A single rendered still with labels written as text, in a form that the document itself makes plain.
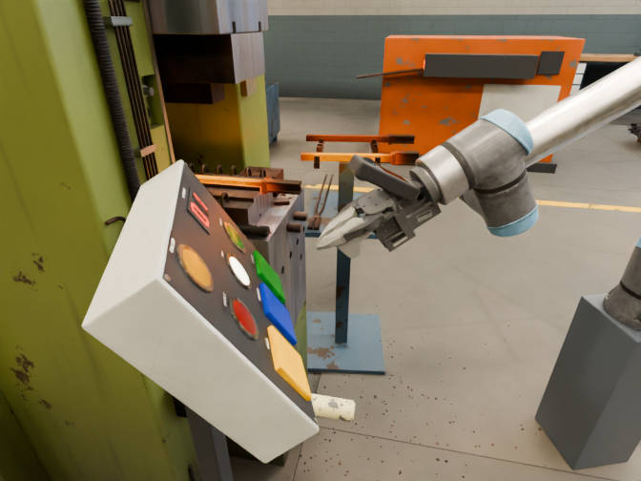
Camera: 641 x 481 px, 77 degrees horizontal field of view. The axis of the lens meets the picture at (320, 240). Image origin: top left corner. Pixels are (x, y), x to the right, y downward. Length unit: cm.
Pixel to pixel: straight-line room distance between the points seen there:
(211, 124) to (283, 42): 753
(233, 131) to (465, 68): 325
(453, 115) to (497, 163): 387
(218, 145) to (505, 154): 94
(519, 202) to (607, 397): 96
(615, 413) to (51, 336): 161
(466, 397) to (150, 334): 164
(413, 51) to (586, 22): 496
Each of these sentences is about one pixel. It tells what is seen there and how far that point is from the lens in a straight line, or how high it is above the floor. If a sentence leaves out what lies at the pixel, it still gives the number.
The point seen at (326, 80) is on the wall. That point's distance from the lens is 871.
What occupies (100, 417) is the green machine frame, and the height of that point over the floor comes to 54.
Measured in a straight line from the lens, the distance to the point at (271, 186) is 110.
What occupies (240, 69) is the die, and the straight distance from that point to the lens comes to 96.
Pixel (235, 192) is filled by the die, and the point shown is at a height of 99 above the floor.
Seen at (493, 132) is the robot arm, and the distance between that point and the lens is 69.
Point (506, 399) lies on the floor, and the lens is 196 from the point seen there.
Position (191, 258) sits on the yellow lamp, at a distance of 43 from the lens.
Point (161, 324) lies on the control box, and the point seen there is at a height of 115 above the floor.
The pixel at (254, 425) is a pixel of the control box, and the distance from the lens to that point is 49.
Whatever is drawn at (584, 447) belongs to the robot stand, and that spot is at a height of 13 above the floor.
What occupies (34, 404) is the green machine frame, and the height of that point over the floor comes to 54.
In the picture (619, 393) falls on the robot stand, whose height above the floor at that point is 39.
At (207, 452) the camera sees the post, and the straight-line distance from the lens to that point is 79.
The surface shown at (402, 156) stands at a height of 97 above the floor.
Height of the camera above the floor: 139
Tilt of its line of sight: 29 degrees down
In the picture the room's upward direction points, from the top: straight up
